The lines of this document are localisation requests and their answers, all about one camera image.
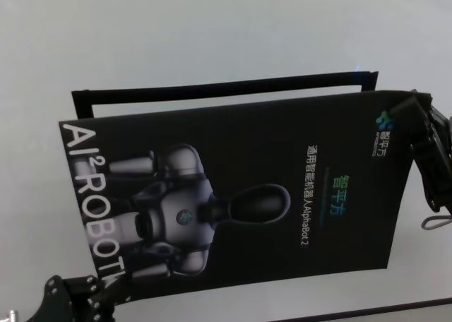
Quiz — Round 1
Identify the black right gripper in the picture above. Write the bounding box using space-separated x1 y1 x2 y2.
391 96 452 214

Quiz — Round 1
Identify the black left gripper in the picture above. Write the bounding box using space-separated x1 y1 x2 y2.
35 267 133 322

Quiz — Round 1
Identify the black AI robotics poster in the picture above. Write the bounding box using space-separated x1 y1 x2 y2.
58 88 434 300

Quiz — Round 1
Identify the short black tape strip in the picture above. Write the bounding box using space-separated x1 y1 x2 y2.
359 73 379 93
71 90 95 121

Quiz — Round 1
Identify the long black tape strip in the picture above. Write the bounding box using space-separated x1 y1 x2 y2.
71 71 379 105

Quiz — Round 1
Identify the grey cable loop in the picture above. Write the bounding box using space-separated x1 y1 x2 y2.
421 214 452 232

